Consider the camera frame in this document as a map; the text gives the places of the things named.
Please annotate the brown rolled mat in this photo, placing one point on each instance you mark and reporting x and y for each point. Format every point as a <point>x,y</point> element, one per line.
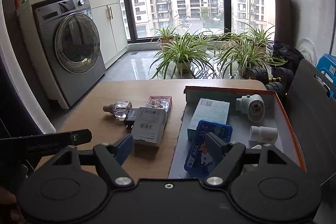
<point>283,28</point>

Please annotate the spider plant white pot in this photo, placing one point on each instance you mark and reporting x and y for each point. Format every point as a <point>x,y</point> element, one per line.
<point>188,55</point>

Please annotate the small white pill bottle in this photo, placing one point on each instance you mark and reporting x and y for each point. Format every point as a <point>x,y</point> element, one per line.
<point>261,134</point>

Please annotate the clear repellent liquid bottle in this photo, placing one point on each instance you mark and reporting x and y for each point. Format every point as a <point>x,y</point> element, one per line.
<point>118,109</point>

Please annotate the white fan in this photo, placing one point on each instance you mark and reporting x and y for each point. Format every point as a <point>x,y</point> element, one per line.
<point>307,49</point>

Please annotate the teal adhesive bandages box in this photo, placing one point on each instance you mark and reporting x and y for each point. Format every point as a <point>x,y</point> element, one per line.
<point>209,110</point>

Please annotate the white cabinet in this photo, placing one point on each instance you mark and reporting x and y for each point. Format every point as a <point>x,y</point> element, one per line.
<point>107,15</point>

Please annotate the white power adapter box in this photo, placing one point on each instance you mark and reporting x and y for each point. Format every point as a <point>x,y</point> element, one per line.
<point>149,126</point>

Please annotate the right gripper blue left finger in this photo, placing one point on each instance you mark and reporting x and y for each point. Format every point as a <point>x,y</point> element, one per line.
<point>108,160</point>

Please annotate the blue plastic stool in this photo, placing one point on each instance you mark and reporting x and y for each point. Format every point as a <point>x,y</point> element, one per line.
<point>327,65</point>

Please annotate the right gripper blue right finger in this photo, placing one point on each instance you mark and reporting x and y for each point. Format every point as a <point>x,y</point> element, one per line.
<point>229,159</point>

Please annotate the grey folding lap board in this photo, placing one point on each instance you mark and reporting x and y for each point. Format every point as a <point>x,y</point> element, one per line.
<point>311,111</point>

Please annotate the red playing card box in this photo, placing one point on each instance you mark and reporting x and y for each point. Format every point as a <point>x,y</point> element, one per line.
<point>161,102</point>

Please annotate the white plug heater green button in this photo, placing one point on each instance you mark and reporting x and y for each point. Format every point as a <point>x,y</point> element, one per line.
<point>251,105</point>

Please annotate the person left hand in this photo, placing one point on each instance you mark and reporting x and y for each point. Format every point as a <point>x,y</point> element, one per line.
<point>10,211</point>

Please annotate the spider plant terracotta pot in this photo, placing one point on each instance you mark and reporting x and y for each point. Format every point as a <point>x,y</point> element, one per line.
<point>165,36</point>

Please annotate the grey front-load washing machine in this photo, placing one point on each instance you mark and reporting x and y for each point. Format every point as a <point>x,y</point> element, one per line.
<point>71,44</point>

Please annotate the black bag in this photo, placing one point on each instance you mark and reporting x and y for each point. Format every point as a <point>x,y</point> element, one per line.
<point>291,55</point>

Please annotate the black power adapter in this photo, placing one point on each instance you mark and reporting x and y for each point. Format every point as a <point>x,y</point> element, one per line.
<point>130,118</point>

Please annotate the black dumbbell front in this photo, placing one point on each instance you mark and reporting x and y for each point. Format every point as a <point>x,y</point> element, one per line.
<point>277,87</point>

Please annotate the right spider plant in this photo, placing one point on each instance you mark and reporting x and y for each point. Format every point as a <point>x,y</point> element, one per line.
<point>247,50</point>

